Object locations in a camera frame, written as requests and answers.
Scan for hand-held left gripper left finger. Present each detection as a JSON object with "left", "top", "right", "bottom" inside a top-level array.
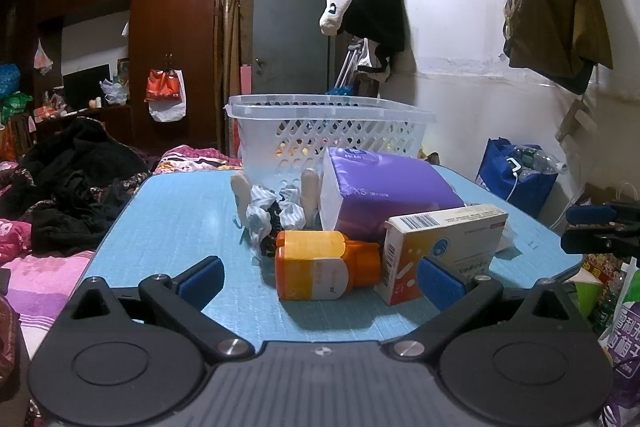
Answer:
[{"left": 65, "top": 255, "right": 256, "bottom": 362}]

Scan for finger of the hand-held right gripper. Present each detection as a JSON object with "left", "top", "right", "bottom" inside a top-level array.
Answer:
[
  {"left": 566, "top": 201, "right": 640, "bottom": 228},
  {"left": 561, "top": 224, "right": 640, "bottom": 255}
]

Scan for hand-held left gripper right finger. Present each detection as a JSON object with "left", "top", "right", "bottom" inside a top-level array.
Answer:
[{"left": 382, "top": 256, "right": 588, "bottom": 360}]

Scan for white medicine box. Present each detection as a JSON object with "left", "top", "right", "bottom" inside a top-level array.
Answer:
[{"left": 374, "top": 203, "right": 510, "bottom": 306}]

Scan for striped blue white scrunchie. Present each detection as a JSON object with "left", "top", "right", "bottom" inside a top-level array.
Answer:
[{"left": 232, "top": 184, "right": 308, "bottom": 258}]

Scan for purple soft packet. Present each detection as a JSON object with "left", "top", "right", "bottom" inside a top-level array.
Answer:
[{"left": 319, "top": 147, "right": 466, "bottom": 243}]

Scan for orange and yellow bottle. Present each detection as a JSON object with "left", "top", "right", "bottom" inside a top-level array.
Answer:
[{"left": 274, "top": 230, "right": 382, "bottom": 301}]

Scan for white plastic basket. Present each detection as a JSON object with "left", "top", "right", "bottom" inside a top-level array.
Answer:
[{"left": 223, "top": 94, "right": 437, "bottom": 188}]

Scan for green printed packet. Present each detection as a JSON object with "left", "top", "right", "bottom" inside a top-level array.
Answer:
[{"left": 575, "top": 257, "right": 640, "bottom": 348}]

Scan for clear plastic bottle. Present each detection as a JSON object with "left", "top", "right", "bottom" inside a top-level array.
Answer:
[{"left": 515, "top": 146, "right": 563, "bottom": 172}]

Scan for blue shopping bag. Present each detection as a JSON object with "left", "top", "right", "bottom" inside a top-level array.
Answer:
[{"left": 475, "top": 138, "right": 560, "bottom": 218}]

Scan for pink floral bedding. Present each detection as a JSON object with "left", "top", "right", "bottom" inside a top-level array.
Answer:
[{"left": 152, "top": 144, "right": 243, "bottom": 175}]

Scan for purple printed packet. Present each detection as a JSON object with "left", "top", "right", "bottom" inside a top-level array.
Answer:
[{"left": 602, "top": 337, "right": 640, "bottom": 427}]

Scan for pink striped blanket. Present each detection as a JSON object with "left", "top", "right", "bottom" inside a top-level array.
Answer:
[{"left": 0, "top": 217, "right": 96, "bottom": 358}]

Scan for pile of black clothes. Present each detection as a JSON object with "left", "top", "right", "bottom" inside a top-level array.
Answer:
[{"left": 0, "top": 117, "right": 151, "bottom": 253}]

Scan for orange and white plastic bag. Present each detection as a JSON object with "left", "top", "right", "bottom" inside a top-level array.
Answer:
[{"left": 144, "top": 69, "right": 187, "bottom": 122}]

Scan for white crumpled plastic bag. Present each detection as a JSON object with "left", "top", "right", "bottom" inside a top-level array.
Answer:
[{"left": 100, "top": 78, "right": 130, "bottom": 106}]

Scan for black television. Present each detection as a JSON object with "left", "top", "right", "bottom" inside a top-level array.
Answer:
[{"left": 62, "top": 64, "right": 112, "bottom": 110}]

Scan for metal crutches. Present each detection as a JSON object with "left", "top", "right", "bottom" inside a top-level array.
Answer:
[{"left": 332, "top": 38, "right": 363, "bottom": 90}]

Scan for wooden boards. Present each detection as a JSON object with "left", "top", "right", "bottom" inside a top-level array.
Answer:
[{"left": 222, "top": 0, "right": 256, "bottom": 108}]

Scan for green plastic bag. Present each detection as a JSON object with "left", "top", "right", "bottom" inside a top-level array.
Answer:
[{"left": 0, "top": 92, "right": 33, "bottom": 120}]

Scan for grey door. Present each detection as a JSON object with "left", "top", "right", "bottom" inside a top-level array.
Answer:
[{"left": 252, "top": 0, "right": 333, "bottom": 98}]

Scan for brown wooden wardrobe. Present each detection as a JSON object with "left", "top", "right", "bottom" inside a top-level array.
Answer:
[{"left": 0, "top": 0, "right": 226, "bottom": 158}]

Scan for black hanging garment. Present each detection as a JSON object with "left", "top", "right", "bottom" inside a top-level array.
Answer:
[{"left": 342, "top": 0, "right": 407, "bottom": 52}]

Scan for white pink hanging plastic bag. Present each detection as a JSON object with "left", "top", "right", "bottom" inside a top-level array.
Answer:
[{"left": 33, "top": 38, "right": 54, "bottom": 75}]

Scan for large blue plastic bag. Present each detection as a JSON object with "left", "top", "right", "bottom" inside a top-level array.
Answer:
[{"left": 0, "top": 63, "right": 21, "bottom": 96}]

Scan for white cable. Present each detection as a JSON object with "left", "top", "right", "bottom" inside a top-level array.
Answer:
[{"left": 505, "top": 158, "right": 523, "bottom": 202}]

